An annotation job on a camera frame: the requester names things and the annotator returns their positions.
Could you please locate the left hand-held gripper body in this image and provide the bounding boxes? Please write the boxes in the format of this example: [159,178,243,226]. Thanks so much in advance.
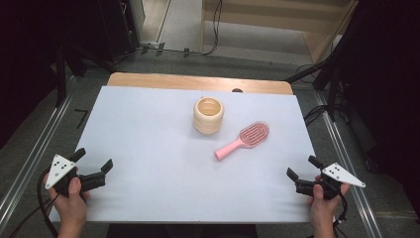
[45,154,107,198]

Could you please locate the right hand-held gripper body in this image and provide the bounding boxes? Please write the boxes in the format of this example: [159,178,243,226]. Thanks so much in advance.
[295,162,367,201]

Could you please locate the pink hairbrush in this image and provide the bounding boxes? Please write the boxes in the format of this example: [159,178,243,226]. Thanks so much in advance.
[213,120,270,162]

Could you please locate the cream ribbed cup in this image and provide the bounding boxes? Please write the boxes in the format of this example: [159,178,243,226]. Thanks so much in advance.
[192,96,225,136]

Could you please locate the person's left hand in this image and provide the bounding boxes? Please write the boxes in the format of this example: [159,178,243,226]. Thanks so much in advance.
[49,177,91,228]

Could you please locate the person's right hand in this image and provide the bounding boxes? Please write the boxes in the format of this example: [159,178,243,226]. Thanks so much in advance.
[307,183,352,226]

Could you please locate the white board sheet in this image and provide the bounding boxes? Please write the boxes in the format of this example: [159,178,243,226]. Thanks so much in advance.
[49,85,321,224]

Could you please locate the black metal stand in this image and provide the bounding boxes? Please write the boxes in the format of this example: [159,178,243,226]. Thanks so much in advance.
[285,54,346,123]
[53,41,117,108]

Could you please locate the black cabinet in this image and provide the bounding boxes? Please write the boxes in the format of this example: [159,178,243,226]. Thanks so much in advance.
[98,0,141,61]

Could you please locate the light wooden furniture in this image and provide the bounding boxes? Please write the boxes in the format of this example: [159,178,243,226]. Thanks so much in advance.
[200,0,361,64]

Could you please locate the metal floor rail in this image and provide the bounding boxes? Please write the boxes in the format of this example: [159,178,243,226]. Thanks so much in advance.
[313,90,384,238]
[0,75,77,232]

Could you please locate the thick black gripper cable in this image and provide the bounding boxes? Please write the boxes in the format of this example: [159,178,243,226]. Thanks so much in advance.
[36,168,59,238]

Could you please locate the black floor cables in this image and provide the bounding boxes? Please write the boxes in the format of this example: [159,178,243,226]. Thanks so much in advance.
[302,104,331,128]

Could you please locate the thin black cable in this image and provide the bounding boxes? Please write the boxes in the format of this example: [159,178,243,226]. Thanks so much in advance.
[9,192,61,238]

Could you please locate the hanging black cable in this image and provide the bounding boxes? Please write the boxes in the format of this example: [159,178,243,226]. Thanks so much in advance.
[200,0,224,57]

